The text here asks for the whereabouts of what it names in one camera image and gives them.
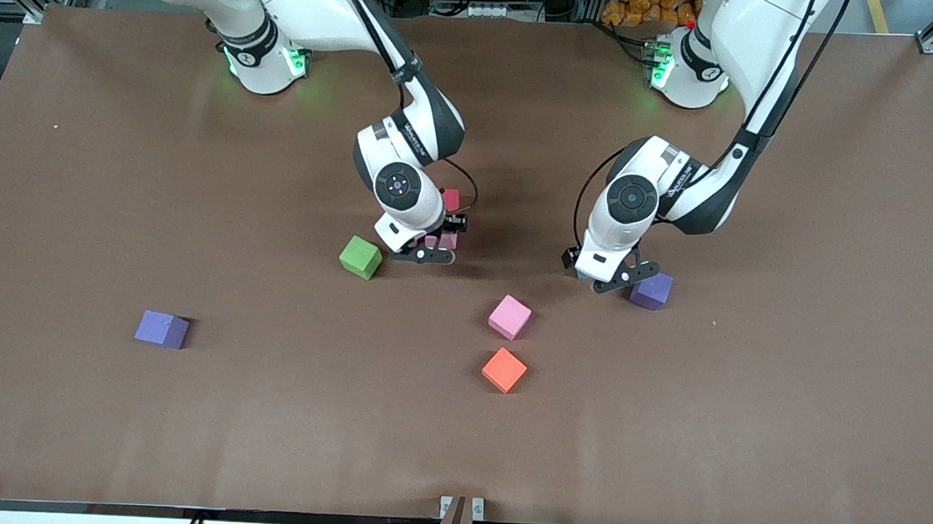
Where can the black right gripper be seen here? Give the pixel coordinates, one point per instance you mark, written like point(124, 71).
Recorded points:
point(457, 222)

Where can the light pink foam block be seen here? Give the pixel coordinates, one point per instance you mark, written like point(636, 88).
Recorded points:
point(509, 317)
point(445, 241)

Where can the crimson foam block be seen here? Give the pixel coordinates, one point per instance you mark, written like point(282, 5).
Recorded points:
point(451, 200)

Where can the purple foam block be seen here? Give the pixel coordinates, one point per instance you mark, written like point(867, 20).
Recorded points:
point(654, 292)
point(160, 329)

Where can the green foam block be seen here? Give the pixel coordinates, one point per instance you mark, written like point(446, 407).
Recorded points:
point(360, 256)

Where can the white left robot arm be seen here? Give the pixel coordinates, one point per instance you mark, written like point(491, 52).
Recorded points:
point(635, 198)

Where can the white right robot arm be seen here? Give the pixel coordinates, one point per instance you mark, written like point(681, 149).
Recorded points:
point(399, 184)

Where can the orange foam block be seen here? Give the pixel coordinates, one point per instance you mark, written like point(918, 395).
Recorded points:
point(503, 369)

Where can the large table cover sheet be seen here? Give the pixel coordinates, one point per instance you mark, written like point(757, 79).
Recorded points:
point(743, 424)

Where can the long grey power strip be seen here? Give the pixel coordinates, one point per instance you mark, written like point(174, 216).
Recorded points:
point(485, 12)

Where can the orange snack bag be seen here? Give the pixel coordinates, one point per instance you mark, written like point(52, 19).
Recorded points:
point(643, 6)

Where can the small metal table bracket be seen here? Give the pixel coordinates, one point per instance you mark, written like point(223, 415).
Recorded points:
point(445, 507)

